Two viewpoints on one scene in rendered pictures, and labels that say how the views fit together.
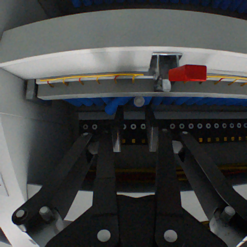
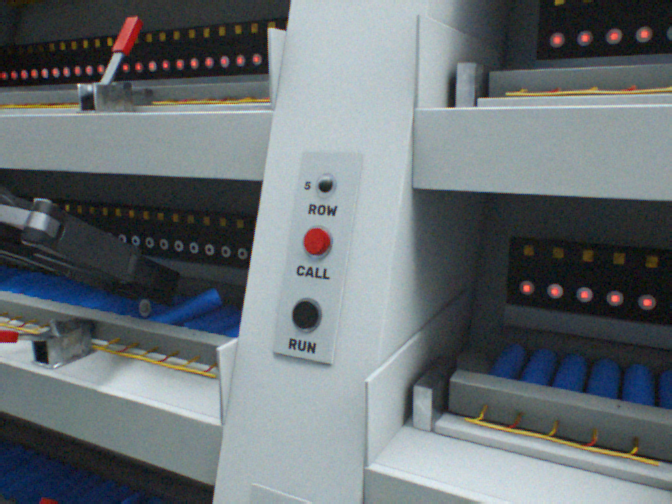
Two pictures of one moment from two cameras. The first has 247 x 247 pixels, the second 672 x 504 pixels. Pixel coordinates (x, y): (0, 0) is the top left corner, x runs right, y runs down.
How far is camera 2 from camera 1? 0.40 m
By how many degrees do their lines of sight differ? 32
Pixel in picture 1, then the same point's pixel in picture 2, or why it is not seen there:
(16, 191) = (275, 171)
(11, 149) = (254, 266)
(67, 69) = (169, 379)
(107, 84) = (147, 343)
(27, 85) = not seen: hidden behind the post
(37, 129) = not seen: hidden behind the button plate
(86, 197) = (171, 164)
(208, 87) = (42, 315)
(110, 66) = (123, 366)
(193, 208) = (44, 141)
